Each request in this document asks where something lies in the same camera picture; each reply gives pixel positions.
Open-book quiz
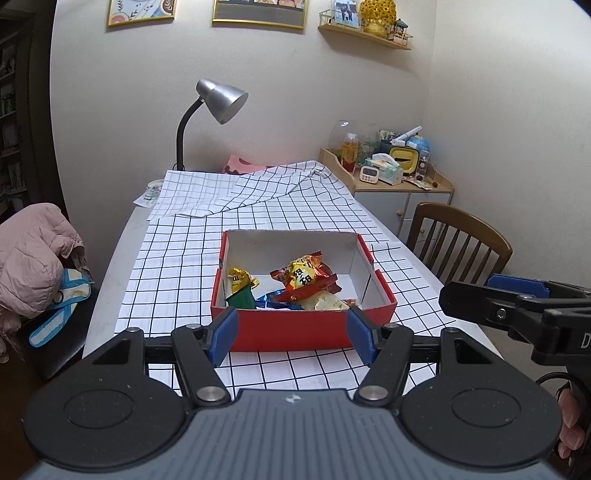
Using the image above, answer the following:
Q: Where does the small photo frame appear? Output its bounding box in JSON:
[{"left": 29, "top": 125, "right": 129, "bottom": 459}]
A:
[{"left": 330, "top": 0, "right": 361, "bottom": 29}]

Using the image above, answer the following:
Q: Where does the blue white bag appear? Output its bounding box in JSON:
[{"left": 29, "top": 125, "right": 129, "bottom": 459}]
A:
[{"left": 28, "top": 268, "right": 93, "bottom": 348}]

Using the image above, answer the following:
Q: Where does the cream snack packet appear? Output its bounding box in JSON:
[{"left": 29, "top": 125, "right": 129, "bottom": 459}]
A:
[{"left": 300, "top": 293, "right": 349, "bottom": 311}]

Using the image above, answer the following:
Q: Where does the small yellow snack packet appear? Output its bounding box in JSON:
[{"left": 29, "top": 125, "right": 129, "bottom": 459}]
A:
[{"left": 228, "top": 267, "right": 260, "bottom": 292}]

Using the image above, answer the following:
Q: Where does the silver desk lamp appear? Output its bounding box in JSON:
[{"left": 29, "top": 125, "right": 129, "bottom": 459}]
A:
[{"left": 173, "top": 78, "right": 249, "bottom": 171}]

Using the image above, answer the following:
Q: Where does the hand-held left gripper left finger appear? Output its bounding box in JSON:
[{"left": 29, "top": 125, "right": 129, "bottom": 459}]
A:
[{"left": 92, "top": 306, "right": 239, "bottom": 409}]

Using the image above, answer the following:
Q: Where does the grey cabinet with wooden top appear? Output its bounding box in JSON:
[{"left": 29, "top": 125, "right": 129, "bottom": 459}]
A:
[{"left": 320, "top": 148, "right": 455, "bottom": 241}]

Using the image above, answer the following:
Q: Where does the wooden wall shelf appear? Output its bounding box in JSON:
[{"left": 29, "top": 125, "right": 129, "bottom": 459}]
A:
[{"left": 318, "top": 11, "right": 413, "bottom": 51}]

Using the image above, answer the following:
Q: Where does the red cardboard box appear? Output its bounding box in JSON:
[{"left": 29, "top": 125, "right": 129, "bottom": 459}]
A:
[{"left": 211, "top": 229, "right": 398, "bottom": 352}]

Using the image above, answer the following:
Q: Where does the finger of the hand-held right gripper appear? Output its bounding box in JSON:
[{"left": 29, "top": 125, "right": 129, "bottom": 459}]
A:
[
  {"left": 438, "top": 281, "right": 549, "bottom": 343},
  {"left": 487, "top": 274, "right": 551, "bottom": 299}
]

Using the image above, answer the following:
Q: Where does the brown wooden chair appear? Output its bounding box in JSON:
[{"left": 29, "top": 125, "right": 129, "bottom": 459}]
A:
[{"left": 406, "top": 202, "right": 513, "bottom": 284}]

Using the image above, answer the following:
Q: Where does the pink thing behind tablecloth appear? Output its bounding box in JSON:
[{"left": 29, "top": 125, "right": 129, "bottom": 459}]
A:
[{"left": 221, "top": 154, "right": 269, "bottom": 175}]

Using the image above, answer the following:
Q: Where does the black chair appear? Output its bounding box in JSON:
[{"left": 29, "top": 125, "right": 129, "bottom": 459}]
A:
[{"left": 14, "top": 277, "right": 100, "bottom": 381}]

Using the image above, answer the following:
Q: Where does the yellow black snack packet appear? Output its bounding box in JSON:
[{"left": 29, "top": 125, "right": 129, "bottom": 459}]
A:
[{"left": 270, "top": 250, "right": 325, "bottom": 296}]

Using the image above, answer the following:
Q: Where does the bottle with orange liquid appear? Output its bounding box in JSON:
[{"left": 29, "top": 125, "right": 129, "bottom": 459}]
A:
[{"left": 342, "top": 133, "right": 360, "bottom": 172}]

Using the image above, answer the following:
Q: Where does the yellow holder with slot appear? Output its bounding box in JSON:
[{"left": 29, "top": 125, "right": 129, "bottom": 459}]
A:
[{"left": 389, "top": 144, "right": 421, "bottom": 174}]

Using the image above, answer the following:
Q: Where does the yellow flower vase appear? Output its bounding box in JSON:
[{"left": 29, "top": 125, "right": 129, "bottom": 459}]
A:
[{"left": 359, "top": 0, "right": 398, "bottom": 38}]

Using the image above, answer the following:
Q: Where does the white checked tablecloth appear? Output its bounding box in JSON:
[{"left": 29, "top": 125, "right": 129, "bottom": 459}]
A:
[{"left": 113, "top": 160, "right": 446, "bottom": 402}]

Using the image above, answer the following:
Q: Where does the gold framed dark picture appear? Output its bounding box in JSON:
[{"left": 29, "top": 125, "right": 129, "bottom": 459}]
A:
[{"left": 212, "top": 0, "right": 308, "bottom": 30}]

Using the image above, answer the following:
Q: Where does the person's right hand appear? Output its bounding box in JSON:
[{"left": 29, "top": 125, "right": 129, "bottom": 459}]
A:
[{"left": 556, "top": 385, "right": 587, "bottom": 460}]

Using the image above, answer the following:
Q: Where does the clear glass dome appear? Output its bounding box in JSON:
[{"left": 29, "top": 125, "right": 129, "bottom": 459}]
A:
[{"left": 325, "top": 119, "right": 370, "bottom": 162}]

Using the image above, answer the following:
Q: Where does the gold framed floral picture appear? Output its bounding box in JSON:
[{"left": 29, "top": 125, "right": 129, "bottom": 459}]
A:
[{"left": 107, "top": 0, "right": 176, "bottom": 27}]

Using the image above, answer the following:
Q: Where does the pink padded jacket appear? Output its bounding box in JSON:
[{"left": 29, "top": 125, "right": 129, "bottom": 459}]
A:
[{"left": 0, "top": 203, "right": 86, "bottom": 352}]

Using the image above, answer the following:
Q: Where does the clear plastic packet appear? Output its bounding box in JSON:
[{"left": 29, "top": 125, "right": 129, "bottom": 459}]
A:
[{"left": 134, "top": 180, "right": 163, "bottom": 208}]

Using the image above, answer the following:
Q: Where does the green snack packet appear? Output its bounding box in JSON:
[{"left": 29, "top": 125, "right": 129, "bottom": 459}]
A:
[{"left": 225, "top": 286, "right": 257, "bottom": 309}]

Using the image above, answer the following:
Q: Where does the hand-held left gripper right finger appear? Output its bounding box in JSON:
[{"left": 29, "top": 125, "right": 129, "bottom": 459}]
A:
[{"left": 347, "top": 305, "right": 499, "bottom": 407}]

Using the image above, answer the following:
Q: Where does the pale green tissue box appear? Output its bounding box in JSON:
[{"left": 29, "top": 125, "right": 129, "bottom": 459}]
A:
[{"left": 365, "top": 152, "right": 404, "bottom": 186}]

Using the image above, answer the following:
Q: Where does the dark bookcase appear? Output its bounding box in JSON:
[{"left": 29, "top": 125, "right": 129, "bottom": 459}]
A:
[{"left": 0, "top": 18, "right": 35, "bottom": 217}]

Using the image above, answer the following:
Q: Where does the blue snack packet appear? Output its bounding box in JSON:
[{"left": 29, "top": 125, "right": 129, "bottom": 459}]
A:
[{"left": 255, "top": 288, "right": 296, "bottom": 310}]

